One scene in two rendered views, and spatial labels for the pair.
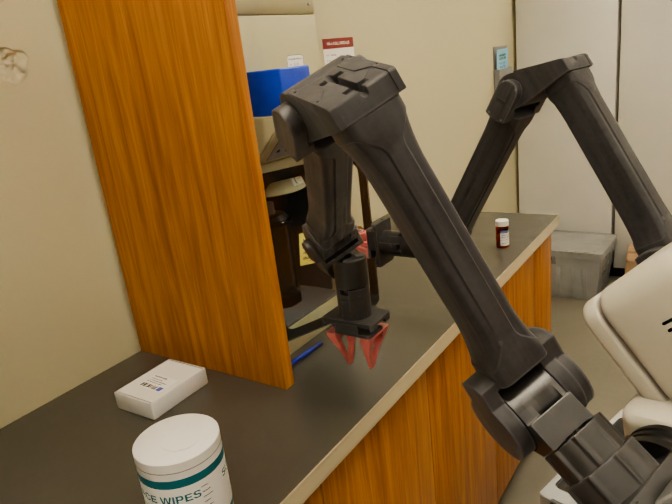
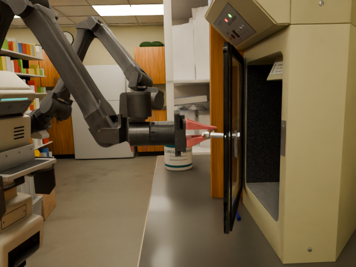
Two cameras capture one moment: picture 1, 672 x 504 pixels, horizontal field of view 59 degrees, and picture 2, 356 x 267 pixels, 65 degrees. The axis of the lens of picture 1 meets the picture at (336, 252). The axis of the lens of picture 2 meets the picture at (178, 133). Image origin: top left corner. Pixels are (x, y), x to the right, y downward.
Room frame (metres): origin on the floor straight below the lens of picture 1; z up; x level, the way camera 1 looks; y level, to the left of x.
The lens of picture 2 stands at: (1.80, -0.50, 1.30)
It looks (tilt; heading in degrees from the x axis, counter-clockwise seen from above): 9 degrees down; 143
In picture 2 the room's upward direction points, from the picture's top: 2 degrees counter-clockwise
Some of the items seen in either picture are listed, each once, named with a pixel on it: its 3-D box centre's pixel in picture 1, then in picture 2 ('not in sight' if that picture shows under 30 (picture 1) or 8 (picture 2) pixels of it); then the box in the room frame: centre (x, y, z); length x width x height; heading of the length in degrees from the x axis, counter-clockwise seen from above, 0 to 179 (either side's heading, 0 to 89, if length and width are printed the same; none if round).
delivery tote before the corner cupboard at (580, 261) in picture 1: (560, 263); not in sight; (3.62, -1.45, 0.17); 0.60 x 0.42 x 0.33; 52
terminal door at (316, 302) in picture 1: (322, 246); (234, 132); (1.34, 0.03, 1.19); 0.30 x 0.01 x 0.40; 124
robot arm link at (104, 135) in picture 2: not in sight; (127, 116); (1.20, -0.19, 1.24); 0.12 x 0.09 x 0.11; 39
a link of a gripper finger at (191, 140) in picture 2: (365, 238); (196, 130); (1.31, -0.07, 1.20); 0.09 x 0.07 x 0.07; 53
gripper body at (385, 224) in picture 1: (392, 243); (166, 133); (1.27, -0.13, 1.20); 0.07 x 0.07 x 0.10; 53
